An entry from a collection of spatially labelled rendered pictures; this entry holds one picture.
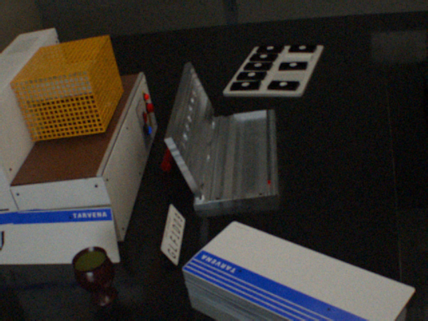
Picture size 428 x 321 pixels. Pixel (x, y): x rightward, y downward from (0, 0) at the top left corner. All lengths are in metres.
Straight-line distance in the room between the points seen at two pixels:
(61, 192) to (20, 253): 0.20
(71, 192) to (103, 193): 0.07
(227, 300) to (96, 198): 0.42
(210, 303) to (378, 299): 0.32
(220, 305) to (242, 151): 0.60
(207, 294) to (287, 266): 0.16
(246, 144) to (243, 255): 0.57
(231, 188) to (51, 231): 0.45
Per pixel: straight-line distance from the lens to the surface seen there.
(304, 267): 1.07
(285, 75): 2.02
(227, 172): 1.52
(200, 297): 1.15
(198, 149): 1.50
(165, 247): 1.27
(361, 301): 1.01
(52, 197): 1.36
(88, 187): 1.32
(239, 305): 1.06
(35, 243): 1.42
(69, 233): 1.37
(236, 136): 1.67
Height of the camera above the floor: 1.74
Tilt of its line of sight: 31 degrees down
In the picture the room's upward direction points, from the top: 12 degrees counter-clockwise
